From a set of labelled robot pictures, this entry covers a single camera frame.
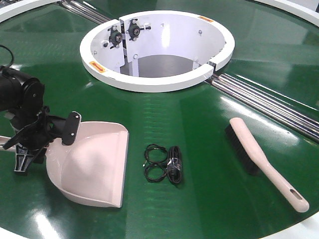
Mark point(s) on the black bearing block left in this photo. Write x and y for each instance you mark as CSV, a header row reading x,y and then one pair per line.
x,y
115,37

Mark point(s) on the steel conveyor rollers left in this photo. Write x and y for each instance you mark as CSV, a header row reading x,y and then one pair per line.
x,y
84,11

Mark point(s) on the pink brush with black bristles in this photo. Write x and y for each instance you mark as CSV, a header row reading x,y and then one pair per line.
x,y
254,160

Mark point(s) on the green conveyor belt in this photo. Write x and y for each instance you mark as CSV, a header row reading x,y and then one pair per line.
x,y
184,179

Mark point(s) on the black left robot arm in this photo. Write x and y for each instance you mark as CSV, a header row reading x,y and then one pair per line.
x,y
21,98

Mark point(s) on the white outer conveyor rim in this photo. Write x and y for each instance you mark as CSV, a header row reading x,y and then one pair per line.
x,y
302,9

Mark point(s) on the black bearing block right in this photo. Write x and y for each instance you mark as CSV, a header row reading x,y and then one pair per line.
x,y
134,30

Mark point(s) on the black bearing block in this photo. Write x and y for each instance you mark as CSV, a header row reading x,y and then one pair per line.
x,y
115,37
134,30

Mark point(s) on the steel conveyor rollers right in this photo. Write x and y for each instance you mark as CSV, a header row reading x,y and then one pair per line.
x,y
267,104

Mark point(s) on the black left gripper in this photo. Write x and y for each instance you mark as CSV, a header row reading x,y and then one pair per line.
x,y
34,129

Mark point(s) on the steel conveyor rollers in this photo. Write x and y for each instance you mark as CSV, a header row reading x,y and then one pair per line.
x,y
84,11
267,104

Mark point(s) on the pink plastic dustpan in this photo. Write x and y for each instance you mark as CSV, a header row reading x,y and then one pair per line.
x,y
91,171

